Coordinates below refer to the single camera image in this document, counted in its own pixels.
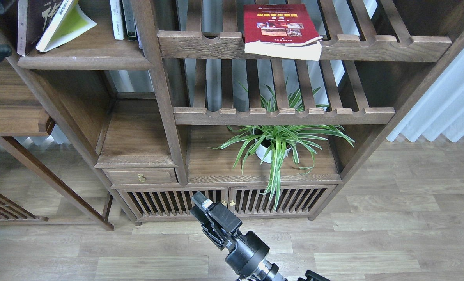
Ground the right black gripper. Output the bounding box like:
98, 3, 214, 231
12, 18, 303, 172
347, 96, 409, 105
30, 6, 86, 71
191, 191, 271, 280

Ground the red cover book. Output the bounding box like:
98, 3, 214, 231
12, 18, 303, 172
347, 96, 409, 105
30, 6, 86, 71
243, 4, 322, 62

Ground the yellow green cover book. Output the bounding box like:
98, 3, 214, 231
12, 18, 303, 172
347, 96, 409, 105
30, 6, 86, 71
36, 0, 97, 53

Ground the dark maroon book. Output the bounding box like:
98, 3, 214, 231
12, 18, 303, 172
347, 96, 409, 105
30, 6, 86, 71
17, 0, 62, 56

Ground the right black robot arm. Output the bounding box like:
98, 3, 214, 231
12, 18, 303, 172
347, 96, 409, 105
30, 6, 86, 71
190, 191, 287, 281

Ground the brass drawer knob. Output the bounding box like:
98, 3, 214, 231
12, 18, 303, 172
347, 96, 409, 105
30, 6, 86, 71
137, 174, 146, 183

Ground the white plant pot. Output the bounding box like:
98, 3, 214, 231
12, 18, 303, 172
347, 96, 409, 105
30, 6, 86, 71
255, 140, 292, 166

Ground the green spider plant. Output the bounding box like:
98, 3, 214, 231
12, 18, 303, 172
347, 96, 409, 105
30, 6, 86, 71
213, 78, 355, 211

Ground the dark wooden bookshelf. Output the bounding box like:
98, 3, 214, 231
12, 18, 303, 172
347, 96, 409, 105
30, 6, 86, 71
0, 0, 464, 224

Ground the white upright book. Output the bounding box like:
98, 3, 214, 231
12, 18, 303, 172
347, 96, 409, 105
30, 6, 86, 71
109, 0, 124, 40

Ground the dark upright book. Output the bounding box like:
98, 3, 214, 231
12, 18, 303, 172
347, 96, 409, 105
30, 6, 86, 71
122, 0, 138, 41

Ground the white curtain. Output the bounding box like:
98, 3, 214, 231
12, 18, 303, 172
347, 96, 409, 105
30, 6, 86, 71
387, 49, 464, 142

